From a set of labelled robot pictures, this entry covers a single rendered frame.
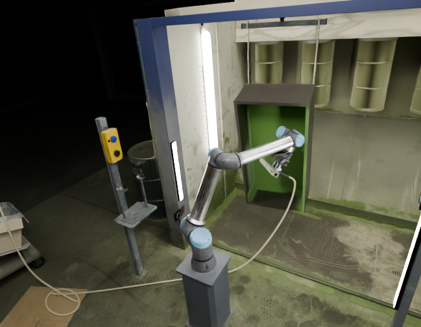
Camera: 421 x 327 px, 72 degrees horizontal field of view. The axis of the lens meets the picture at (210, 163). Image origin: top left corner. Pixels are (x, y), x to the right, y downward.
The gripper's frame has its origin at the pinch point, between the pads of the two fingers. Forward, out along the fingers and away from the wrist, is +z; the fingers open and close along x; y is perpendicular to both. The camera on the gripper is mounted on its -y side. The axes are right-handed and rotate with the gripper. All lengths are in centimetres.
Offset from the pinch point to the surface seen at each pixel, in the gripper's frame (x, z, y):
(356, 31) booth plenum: 70, -139, 45
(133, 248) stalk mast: 25, 129, -71
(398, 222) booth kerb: 16, 4, 182
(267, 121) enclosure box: 54, -29, 2
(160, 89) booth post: 46, -15, -103
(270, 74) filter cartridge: 135, -72, 16
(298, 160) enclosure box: 45, -8, 49
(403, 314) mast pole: -104, 24, 64
